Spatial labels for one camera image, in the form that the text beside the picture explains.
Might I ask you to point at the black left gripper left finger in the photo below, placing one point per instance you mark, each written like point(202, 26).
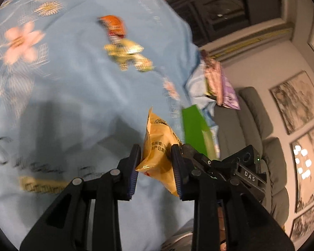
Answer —
point(87, 211)

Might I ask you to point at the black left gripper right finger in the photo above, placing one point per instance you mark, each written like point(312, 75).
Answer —
point(248, 226)

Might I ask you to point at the yellow brown snack packet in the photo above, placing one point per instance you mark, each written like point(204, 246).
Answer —
point(156, 161)

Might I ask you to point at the green yellow snack packet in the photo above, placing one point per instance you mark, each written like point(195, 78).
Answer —
point(124, 52)

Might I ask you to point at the orange snack packet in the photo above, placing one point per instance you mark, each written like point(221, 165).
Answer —
point(114, 25)

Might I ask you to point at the grey sofa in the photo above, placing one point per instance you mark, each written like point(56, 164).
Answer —
point(251, 125)

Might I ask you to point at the green rimmed cardboard box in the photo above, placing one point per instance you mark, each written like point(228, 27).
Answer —
point(197, 133)

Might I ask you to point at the ink landscape painting middle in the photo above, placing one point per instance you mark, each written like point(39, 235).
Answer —
point(303, 154)

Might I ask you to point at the ink landscape painting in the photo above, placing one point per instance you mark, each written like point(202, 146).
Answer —
point(303, 154)
point(303, 227)
point(295, 101)

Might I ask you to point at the ink landscape painting lower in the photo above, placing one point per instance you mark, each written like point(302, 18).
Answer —
point(303, 227)

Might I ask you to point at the ink landscape painting upper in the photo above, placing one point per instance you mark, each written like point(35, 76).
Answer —
point(295, 101)

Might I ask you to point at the light blue floral tablecloth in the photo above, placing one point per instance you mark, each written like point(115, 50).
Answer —
point(66, 108)

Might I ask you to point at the dark window frame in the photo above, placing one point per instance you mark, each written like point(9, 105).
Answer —
point(210, 20)

